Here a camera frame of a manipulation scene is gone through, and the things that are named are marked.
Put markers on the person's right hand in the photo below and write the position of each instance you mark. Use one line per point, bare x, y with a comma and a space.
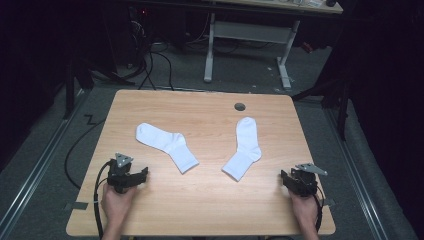
305, 210

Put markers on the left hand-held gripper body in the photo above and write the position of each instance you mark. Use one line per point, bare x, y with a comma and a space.
121, 175

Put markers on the grey tape piece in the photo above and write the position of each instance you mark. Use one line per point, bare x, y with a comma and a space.
330, 202
77, 206

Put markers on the black computer mouse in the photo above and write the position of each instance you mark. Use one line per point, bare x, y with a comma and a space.
331, 3

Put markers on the person's left hand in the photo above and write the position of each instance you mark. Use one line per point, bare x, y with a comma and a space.
116, 206

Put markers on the black metal stand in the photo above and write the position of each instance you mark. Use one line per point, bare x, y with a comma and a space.
70, 90
341, 110

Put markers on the metal floor rail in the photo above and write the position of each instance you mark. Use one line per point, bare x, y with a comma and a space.
36, 166
356, 173

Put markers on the white-framed wooden desk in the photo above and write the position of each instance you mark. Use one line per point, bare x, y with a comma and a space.
250, 31

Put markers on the dark computer tower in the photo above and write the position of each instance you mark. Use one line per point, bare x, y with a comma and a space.
138, 36

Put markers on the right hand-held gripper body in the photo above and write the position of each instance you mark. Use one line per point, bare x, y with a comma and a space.
305, 181

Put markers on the white sock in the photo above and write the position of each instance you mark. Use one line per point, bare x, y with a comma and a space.
166, 143
246, 146

